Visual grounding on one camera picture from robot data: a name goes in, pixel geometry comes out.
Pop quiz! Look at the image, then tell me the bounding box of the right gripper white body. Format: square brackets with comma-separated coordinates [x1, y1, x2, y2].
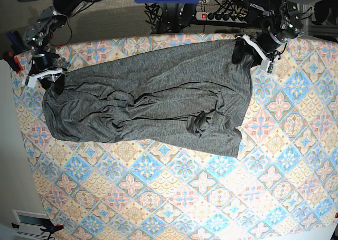
[24, 64, 68, 88]

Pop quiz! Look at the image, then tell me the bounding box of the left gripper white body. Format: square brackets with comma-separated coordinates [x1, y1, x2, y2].
[235, 34, 280, 73]

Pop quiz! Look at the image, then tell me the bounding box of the grey t-shirt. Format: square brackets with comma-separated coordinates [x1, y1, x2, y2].
[42, 40, 254, 157]

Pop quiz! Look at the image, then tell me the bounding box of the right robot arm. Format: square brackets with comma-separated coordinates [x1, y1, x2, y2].
[17, 0, 103, 88]

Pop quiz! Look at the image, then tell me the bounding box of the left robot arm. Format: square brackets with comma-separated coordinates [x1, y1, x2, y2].
[231, 0, 322, 73]

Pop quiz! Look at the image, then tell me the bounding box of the red black table clamp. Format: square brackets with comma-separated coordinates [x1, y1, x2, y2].
[3, 51, 23, 74]

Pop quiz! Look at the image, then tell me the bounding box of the white power strip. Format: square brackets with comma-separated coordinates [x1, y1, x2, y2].
[195, 12, 247, 24]

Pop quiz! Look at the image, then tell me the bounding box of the patterned tile tablecloth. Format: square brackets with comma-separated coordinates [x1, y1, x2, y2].
[11, 39, 337, 239]

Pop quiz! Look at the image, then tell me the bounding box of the white floor vent box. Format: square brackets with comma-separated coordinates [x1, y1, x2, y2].
[11, 209, 52, 239]

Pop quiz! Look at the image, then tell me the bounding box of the blue black bottom clamp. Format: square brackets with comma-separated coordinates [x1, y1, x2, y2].
[40, 225, 64, 239]

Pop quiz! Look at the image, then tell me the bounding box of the blue handled clamp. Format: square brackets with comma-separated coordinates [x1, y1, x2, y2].
[6, 31, 28, 54]

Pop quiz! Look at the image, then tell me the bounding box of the aluminium frame post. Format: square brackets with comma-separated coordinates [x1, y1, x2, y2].
[298, 4, 313, 37]

